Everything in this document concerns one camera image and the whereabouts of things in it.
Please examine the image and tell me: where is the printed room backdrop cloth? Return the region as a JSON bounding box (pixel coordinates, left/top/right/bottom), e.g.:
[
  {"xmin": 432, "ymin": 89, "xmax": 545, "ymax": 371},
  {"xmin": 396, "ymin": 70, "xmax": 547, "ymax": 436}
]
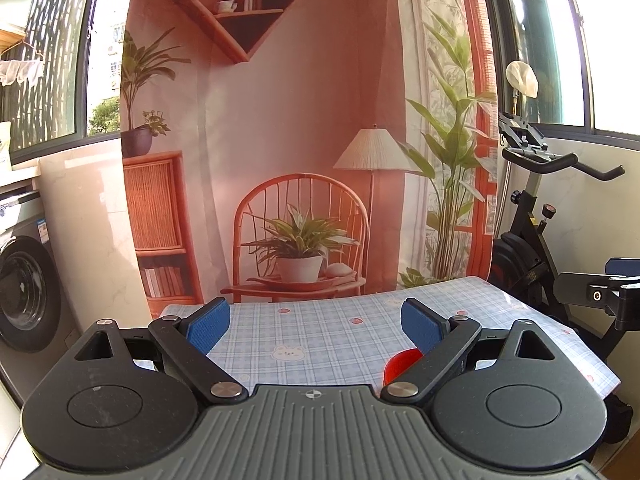
[{"xmin": 120, "ymin": 0, "xmax": 501, "ymax": 307}]

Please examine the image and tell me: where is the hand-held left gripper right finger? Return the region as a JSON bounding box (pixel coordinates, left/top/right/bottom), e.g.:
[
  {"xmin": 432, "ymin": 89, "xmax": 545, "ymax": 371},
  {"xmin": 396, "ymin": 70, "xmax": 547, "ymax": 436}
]
[{"xmin": 381, "ymin": 297, "xmax": 556, "ymax": 409}]

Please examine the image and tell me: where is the red plastic bowl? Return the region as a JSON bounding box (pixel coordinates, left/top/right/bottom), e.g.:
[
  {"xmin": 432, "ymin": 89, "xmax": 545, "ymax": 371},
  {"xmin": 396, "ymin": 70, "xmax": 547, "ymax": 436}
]
[{"xmin": 384, "ymin": 348, "xmax": 424, "ymax": 386}]

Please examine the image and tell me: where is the black exercise bike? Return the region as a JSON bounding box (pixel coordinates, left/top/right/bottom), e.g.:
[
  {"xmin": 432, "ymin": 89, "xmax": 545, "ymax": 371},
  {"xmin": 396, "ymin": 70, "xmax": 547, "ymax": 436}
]
[{"xmin": 487, "ymin": 112, "xmax": 633, "ymax": 443}]

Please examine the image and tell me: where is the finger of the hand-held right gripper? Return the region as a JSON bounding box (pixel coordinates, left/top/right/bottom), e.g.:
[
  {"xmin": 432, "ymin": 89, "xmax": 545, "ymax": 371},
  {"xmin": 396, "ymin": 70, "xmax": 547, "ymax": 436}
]
[
  {"xmin": 605, "ymin": 257, "xmax": 640, "ymax": 277},
  {"xmin": 557, "ymin": 272, "xmax": 623, "ymax": 309}
]

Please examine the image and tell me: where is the white cloth on bike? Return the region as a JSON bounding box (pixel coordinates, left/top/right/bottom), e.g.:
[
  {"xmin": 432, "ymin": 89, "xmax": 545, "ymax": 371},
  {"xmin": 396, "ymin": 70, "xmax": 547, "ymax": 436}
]
[{"xmin": 505, "ymin": 60, "xmax": 540, "ymax": 99}]

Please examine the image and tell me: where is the grey front-load washing machine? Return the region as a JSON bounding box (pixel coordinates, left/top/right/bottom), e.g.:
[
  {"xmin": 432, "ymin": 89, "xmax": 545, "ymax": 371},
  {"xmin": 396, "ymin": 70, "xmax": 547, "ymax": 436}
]
[{"xmin": 0, "ymin": 187, "xmax": 83, "ymax": 397}]

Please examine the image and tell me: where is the dark-framed window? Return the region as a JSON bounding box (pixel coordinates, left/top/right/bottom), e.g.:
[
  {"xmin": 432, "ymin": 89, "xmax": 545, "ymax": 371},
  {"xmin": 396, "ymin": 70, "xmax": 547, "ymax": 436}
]
[
  {"xmin": 0, "ymin": 0, "xmax": 137, "ymax": 165},
  {"xmin": 480, "ymin": 0, "xmax": 640, "ymax": 137}
]

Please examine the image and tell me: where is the hanging white laundry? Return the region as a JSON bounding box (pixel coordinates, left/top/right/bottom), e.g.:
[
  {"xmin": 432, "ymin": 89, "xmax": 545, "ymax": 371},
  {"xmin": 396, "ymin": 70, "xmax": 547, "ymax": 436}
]
[{"xmin": 0, "ymin": 59, "xmax": 45, "ymax": 87}]

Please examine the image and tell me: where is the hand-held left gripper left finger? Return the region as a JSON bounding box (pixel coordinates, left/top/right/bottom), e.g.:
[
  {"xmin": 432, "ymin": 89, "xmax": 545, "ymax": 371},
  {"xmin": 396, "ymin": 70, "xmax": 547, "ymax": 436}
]
[{"xmin": 75, "ymin": 297, "xmax": 249, "ymax": 406}]

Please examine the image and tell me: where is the white packet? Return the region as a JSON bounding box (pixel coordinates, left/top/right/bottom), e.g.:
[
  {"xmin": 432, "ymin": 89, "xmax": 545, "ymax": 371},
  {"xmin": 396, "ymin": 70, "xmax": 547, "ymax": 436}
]
[{"xmin": 0, "ymin": 120, "xmax": 13, "ymax": 173}]

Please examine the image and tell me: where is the blue checked tablecloth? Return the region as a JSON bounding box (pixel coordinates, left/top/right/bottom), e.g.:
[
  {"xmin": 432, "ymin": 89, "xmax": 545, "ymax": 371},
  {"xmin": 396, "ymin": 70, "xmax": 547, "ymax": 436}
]
[{"xmin": 135, "ymin": 276, "xmax": 621, "ymax": 411}]

